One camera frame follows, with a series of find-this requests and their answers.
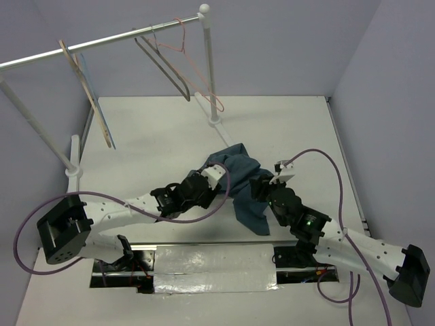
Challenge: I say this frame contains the blue t shirt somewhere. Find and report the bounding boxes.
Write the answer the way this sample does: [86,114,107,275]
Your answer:
[204,143,272,236]

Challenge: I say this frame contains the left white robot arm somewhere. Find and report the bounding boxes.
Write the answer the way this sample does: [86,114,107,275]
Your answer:
[37,165,225,271]

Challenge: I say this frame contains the grey plastic hanger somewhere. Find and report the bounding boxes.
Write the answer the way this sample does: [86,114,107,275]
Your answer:
[134,35,191,102]

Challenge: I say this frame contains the wooden hanger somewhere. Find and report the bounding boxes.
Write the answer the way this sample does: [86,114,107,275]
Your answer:
[58,39,113,148]

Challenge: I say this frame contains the white clothes rack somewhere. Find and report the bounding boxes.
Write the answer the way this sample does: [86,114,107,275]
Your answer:
[1,4,229,185]

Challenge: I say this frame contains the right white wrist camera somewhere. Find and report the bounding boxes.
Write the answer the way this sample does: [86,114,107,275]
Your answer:
[269,160,296,185]

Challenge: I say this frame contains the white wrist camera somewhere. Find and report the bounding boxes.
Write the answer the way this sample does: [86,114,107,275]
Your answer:
[269,160,296,185]
[200,164,226,190]

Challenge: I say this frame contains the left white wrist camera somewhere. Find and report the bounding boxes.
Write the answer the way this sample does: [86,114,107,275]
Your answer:
[200,164,226,190]

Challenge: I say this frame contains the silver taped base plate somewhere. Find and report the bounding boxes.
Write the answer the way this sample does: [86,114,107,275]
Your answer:
[90,243,338,295]

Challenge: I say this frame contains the blue wire hanger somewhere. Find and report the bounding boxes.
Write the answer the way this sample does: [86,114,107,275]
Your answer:
[69,53,116,149]

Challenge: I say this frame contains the pink wire hanger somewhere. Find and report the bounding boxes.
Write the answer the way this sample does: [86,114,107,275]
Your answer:
[152,18,225,112]

